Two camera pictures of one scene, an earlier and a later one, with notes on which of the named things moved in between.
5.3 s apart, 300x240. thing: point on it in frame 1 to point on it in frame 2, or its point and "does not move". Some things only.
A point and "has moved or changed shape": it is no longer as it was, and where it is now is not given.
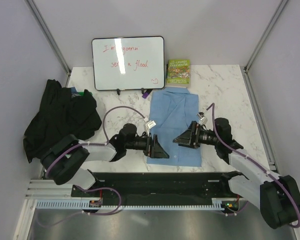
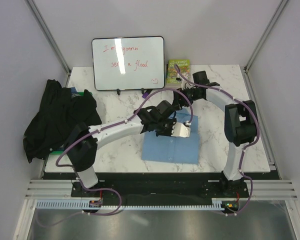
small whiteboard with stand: [128, 63] does not move
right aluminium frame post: [245, 69] does not move
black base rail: [208, 186] does not move
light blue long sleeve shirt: [173, 109] has moved or changed shape
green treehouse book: [178, 71] does not move
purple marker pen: [145, 94] does not move
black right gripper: [190, 137] to [177, 96]
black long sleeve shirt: [60, 114] does not move
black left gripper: [153, 148] to [172, 122]
